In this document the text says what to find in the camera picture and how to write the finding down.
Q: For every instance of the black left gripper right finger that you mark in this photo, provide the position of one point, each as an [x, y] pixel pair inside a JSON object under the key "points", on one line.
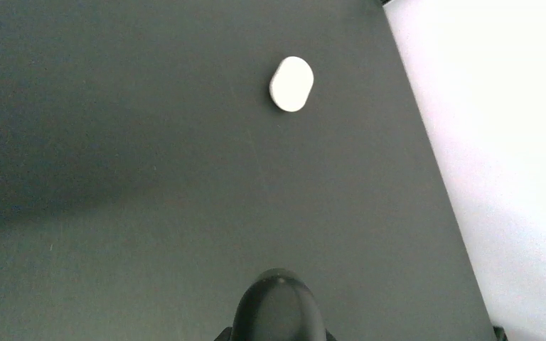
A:
{"points": [[329, 336]]}

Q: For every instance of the white earbud charging case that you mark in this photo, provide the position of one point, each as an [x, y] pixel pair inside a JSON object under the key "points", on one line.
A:
{"points": [[291, 84]]}

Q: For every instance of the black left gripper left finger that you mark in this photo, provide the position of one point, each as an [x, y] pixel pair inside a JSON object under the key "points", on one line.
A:
{"points": [[224, 334]]}

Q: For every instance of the black earbud charging case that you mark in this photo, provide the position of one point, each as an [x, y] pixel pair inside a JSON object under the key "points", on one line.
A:
{"points": [[278, 305]]}

